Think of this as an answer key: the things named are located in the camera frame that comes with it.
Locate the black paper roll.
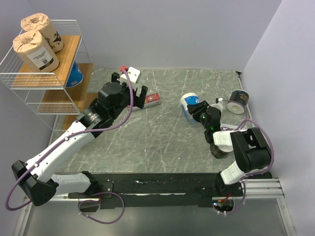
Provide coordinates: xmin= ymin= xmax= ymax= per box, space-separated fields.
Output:
xmin=210 ymin=144 xmax=233 ymax=159
xmin=227 ymin=89 xmax=250 ymax=115

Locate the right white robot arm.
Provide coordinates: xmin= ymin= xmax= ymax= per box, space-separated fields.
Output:
xmin=187 ymin=101 xmax=274 ymax=196

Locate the brown roll with cartoon print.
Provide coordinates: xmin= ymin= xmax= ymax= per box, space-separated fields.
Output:
xmin=21 ymin=13 xmax=64 ymax=52

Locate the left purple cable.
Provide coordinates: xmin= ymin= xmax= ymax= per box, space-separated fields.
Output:
xmin=4 ymin=69 xmax=136 ymax=212

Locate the red toothpaste box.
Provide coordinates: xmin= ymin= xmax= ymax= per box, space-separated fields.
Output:
xmin=144 ymin=93 xmax=161 ymax=108

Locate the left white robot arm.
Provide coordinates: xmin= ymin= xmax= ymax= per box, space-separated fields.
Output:
xmin=11 ymin=67 xmax=148 ymax=206

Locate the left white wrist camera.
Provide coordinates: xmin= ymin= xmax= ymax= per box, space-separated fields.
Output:
xmin=119 ymin=66 xmax=142 ymax=95

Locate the white wire wooden shelf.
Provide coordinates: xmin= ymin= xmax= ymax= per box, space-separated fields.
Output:
xmin=0 ymin=20 xmax=95 ymax=131

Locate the black paper roll front right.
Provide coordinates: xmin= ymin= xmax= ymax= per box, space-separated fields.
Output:
xmin=210 ymin=144 xmax=233 ymax=159

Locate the brown roll with label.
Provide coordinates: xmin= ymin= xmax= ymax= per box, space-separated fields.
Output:
xmin=13 ymin=30 xmax=60 ymax=73

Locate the blue paper roll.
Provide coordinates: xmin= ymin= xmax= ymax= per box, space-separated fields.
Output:
xmin=66 ymin=61 xmax=83 ymax=88
xmin=180 ymin=92 xmax=200 ymax=123

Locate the grey flat box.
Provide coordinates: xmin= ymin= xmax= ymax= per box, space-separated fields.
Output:
xmin=220 ymin=123 xmax=238 ymax=131

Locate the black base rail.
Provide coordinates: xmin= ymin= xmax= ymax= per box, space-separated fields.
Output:
xmin=65 ymin=173 xmax=243 ymax=209

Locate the black paper roll far right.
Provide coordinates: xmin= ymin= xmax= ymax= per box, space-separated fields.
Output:
xmin=227 ymin=89 xmax=250 ymax=115

